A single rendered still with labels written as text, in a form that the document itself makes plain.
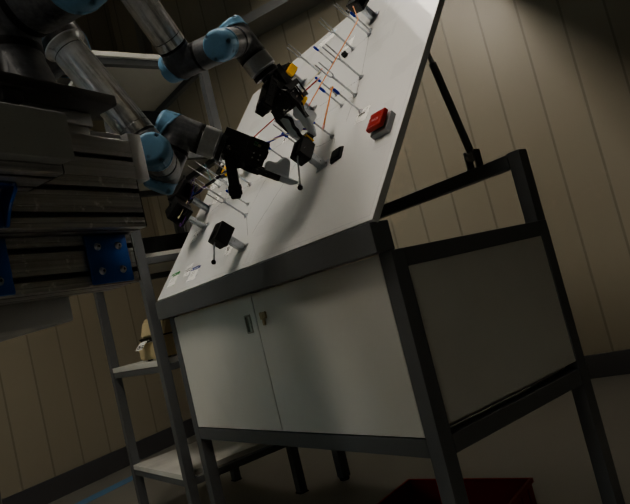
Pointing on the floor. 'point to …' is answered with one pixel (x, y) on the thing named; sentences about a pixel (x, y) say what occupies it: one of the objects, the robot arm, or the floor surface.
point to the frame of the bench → (507, 411)
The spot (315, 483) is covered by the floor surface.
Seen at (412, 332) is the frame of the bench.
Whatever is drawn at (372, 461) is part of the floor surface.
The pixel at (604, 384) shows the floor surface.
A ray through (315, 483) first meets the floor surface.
